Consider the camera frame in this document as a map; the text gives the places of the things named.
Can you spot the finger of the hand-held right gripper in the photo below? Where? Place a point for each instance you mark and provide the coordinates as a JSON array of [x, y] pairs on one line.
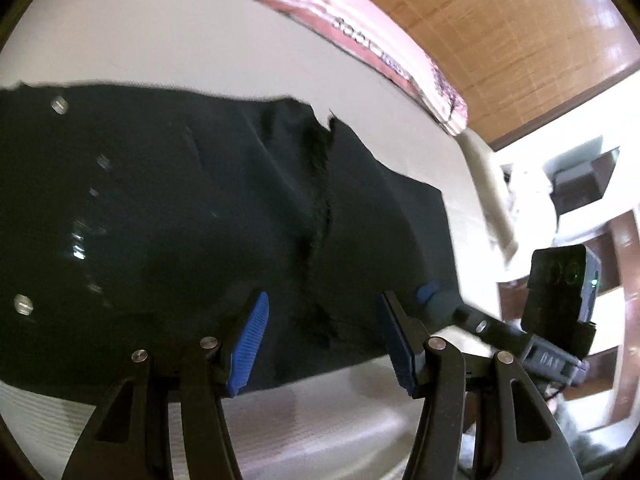
[[465, 317]]

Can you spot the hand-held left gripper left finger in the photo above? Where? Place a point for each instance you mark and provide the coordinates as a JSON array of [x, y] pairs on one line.
[[247, 345]]

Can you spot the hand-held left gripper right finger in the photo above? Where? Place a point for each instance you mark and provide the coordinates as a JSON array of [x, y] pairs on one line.
[[400, 350]]

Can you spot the black pants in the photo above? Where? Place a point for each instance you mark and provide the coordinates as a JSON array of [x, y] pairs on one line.
[[150, 210]]

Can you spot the wooden headboard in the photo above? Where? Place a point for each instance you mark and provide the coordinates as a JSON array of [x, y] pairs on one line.
[[525, 35]]

